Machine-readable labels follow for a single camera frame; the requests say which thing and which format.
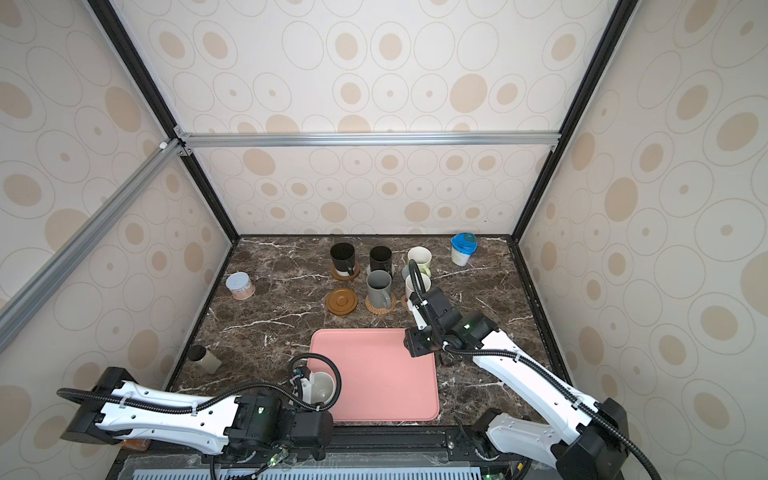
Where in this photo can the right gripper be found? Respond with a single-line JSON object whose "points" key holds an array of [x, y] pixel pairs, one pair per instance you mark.
{"points": [[410, 340]]}

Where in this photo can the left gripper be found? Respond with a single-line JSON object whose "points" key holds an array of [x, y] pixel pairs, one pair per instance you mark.
{"points": [[294, 447]]}

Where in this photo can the white mug blue handle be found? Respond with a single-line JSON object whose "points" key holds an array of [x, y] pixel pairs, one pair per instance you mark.
{"points": [[323, 388]]}

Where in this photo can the rattan coaster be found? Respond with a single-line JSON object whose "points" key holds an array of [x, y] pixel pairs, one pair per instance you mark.
{"points": [[378, 310]]}

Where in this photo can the green mug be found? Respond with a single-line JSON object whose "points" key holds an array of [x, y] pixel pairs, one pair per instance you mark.
{"points": [[422, 257]]}

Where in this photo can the grey mug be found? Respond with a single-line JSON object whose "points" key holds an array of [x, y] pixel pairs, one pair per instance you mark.
{"points": [[379, 285]]}

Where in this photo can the black mug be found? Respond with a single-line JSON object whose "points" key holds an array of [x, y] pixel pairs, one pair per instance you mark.
{"points": [[343, 259], [380, 259]]}

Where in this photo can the dark wooden coaster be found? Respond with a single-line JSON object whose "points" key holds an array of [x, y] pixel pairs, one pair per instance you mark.
{"points": [[345, 277]]}

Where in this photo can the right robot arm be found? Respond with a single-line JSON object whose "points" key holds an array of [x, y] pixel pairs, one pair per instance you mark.
{"points": [[579, 436]]}

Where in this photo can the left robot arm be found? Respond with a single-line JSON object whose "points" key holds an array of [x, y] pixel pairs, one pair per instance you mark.
{"points": [[239, 425]]}

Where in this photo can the white cup blue lid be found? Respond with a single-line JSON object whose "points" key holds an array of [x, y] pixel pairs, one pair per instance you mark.
{"points": [[463, 246]]}

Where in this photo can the pink tray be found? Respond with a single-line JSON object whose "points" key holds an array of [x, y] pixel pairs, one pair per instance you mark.
{"points": [[381, 381]]}

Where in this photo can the small jar dark lid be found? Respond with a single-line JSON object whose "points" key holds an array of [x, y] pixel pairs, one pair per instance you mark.
{"points": [[204, 358]]}

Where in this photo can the brown jar black lid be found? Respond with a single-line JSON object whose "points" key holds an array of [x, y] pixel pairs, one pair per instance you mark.
{"points": [[135, 445]]}

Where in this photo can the horizontal aluminium bar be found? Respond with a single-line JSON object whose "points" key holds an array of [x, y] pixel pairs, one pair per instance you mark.
{"points": [[387, 139]]}

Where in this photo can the diagonal aluminium bar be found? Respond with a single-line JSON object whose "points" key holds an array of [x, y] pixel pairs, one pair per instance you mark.
{"points": [[38, 290]]}

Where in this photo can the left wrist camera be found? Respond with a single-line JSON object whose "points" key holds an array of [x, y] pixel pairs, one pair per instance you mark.
{"points": [[301, 381]]}

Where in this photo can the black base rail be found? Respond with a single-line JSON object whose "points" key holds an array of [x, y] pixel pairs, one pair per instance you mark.
{"points": [[401, 452]]}

